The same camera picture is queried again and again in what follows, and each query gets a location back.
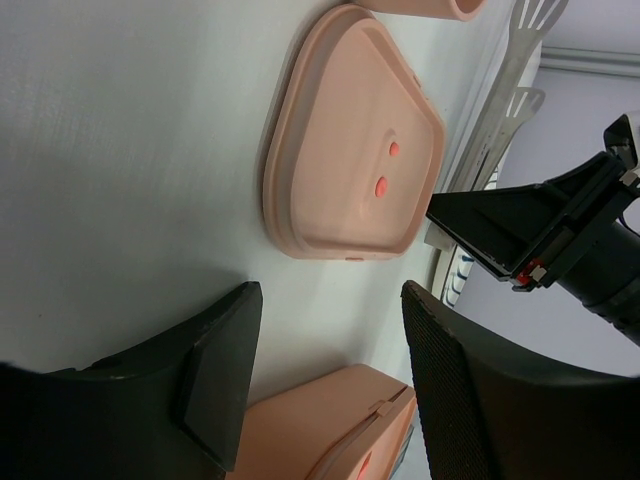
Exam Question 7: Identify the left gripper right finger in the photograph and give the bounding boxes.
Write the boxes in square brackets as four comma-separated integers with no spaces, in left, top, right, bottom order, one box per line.
[401,281,639,479]

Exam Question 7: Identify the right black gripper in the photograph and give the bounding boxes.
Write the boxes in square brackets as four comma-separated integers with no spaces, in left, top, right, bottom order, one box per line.
[427,113,639,343]

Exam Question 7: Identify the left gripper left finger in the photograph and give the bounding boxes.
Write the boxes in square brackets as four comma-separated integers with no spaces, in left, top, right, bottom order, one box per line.
[1,281,263,479]

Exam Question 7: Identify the striped round plate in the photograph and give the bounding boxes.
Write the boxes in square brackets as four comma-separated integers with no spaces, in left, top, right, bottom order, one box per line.
[425,222,475,308]

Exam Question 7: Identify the pink box lid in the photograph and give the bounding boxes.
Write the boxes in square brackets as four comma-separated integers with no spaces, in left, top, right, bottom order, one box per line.
[228,364,416,480]
[262,4,446,260]

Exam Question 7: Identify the metal tongs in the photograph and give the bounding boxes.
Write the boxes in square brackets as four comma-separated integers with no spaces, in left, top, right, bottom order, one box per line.
[446,0,568,192]

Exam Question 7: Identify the pink lunch box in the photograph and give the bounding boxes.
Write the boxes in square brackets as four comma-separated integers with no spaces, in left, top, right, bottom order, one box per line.
[358,0,486,22]

